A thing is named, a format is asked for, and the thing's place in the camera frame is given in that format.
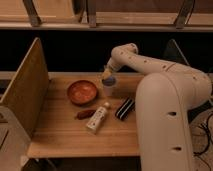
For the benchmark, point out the right dark side panel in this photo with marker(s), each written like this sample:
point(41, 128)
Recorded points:
point(173, 53)

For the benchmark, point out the blue-white sponge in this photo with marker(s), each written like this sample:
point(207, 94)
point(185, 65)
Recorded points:
point(110, 81)

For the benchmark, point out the left wooden side panel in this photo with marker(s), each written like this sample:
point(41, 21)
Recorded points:
point(23, 98)

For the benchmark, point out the orange-brown bowl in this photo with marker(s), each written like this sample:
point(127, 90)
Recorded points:
point(82, 92)

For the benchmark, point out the white ceramic cup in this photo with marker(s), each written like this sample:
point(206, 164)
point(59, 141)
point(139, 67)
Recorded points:
point(108, 90)

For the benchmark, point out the wooden shelf with brackets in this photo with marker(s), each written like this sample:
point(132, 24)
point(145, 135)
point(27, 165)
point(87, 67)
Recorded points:
point(108, 15)

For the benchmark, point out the white tube bottle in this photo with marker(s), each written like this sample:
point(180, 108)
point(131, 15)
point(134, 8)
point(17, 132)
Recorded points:
point(97, 118)

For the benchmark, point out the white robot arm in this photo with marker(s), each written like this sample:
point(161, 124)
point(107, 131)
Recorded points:
point(167, 91)

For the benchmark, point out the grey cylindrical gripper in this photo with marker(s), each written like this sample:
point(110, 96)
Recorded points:
point(110, 67)

